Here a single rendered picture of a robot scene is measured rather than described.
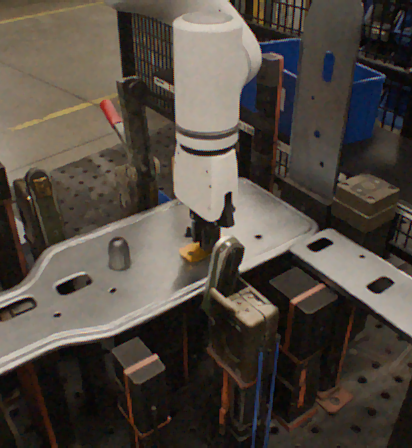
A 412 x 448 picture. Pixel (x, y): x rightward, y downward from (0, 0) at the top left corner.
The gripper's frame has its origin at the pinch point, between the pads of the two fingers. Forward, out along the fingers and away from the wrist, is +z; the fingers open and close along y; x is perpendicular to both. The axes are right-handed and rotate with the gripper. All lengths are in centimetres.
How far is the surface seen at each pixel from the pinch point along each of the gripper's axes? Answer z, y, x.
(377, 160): 0.1, -0.1, 41.0
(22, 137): 104, -276, 53
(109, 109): -10.5, -28.8, -0.2
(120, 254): 0.4, -3.5, -13.0
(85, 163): 33, -92, 19
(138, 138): -8.2, -19.6, 0.2
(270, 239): 3.2, 3.9, 10.0
